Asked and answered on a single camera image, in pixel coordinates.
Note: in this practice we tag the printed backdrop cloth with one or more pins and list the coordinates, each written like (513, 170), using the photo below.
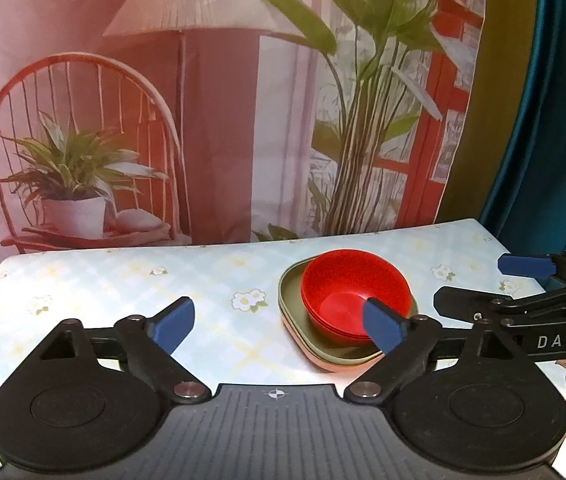
(213, 110)

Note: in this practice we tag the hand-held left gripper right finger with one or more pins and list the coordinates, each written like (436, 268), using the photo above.
(382, 327)

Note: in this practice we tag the pink plate underneath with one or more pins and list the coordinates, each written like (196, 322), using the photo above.
(343, 366)

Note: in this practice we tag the green rounded plate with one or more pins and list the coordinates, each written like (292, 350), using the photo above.
(308, 347)

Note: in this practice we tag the green leaf-shaped plate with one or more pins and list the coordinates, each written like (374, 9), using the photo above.
(290, 287)

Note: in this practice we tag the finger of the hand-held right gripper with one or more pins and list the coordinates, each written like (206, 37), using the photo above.
(463, 302)
(525, 265)

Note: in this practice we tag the red bowl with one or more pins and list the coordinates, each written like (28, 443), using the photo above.
(343, 285)
(333, 336)

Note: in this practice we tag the teal curtain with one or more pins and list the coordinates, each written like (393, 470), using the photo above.
(548, 110)

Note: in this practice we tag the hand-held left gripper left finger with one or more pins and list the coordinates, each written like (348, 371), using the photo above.
(173, 326)

